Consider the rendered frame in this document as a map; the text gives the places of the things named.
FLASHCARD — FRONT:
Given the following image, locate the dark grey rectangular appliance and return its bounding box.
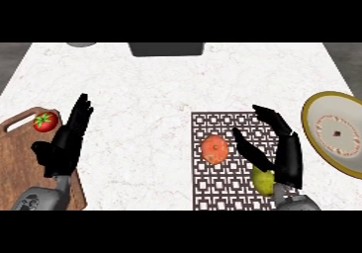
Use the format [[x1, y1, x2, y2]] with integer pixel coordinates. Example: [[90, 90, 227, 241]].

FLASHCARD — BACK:
[[128, 42, 205, 57]]

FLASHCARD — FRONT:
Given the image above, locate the yellow-green pear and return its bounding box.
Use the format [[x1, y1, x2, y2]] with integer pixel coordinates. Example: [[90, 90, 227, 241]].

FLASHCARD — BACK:
[[251, 165, 278, 197]]

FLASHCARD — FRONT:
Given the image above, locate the red tomato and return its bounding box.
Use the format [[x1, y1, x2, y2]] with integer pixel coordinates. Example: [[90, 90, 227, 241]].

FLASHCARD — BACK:
[[32, 111, 60, 133]]

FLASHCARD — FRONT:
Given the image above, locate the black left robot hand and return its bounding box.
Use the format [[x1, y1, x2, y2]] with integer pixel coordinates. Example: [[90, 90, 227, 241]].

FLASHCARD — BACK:
[[31, 93, 94, 179]]

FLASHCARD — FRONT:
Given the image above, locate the brown patterned placemat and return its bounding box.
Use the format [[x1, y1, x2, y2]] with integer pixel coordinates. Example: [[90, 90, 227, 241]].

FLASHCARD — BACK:
[[189, 111, 301, 211]]

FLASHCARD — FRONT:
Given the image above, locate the orange squash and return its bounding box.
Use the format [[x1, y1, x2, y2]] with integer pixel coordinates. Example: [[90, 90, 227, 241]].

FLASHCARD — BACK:
[[199, 133, 230, 166]]

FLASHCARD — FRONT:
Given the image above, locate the grey round object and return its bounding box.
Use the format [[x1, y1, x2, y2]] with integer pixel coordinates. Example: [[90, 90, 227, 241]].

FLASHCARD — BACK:
[[65, 42, 97, 48]]

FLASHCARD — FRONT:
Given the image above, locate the white bowl with gold rim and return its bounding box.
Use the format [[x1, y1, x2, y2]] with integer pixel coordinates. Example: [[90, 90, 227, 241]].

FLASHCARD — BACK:
[[300, 90, 362, 181]]

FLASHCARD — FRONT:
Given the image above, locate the brown wooden cutting board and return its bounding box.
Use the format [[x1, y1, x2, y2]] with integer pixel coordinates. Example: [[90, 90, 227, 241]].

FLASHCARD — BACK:
[[0, 106, 87, 211]]

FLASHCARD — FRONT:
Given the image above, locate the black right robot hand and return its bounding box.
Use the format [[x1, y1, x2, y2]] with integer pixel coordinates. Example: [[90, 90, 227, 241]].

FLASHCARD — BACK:
[[230, 104, 304, 191]]

